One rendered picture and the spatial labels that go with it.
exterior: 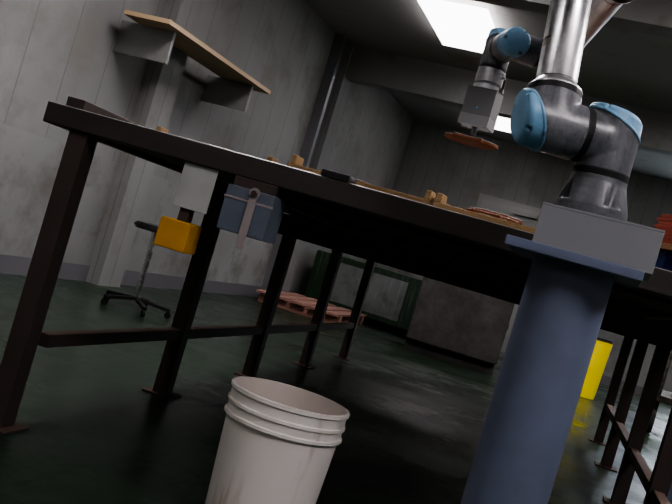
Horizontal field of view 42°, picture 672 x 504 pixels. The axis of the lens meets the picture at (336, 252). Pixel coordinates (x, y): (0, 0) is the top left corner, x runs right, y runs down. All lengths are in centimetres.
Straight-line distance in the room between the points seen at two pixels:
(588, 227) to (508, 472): 51
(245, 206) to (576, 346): 93
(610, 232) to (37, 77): 446
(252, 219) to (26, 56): 356
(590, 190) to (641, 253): 17
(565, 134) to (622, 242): 24
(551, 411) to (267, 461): 66
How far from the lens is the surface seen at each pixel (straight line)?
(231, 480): 211
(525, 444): 182
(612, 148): 186
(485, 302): 851
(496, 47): 236
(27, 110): 574
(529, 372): 181
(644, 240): 179
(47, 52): 579
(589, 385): 953
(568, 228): 180
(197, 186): 235
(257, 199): 226
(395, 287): 1019
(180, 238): 233
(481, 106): 239
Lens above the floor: 74
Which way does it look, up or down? level
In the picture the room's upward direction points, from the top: 17 degrees clockwise
